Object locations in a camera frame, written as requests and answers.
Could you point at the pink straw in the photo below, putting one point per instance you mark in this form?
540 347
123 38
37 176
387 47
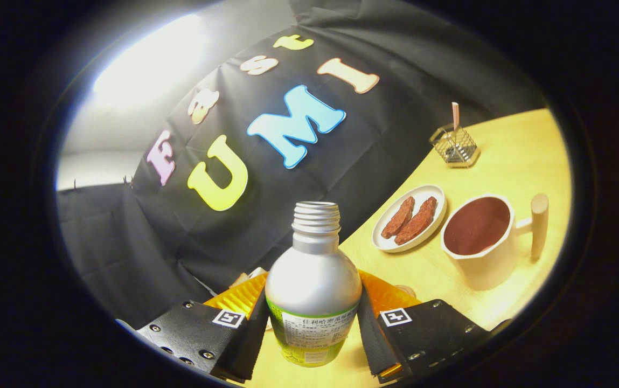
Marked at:
455 114

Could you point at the silver bottle with green label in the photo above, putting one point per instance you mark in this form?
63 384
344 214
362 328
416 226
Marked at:
312 280

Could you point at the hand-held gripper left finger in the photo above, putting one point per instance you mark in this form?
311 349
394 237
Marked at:
250 350

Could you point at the white oval plate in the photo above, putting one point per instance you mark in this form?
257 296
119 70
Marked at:
382 238

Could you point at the black backdrop cloth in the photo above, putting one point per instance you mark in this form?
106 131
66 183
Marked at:
180 242

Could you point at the wooden table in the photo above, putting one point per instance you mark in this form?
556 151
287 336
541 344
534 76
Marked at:
503 161

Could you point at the brown meat strip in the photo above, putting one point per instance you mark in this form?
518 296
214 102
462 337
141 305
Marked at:
400 217
417 222

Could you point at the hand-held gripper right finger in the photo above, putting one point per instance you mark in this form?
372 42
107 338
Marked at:
371 339

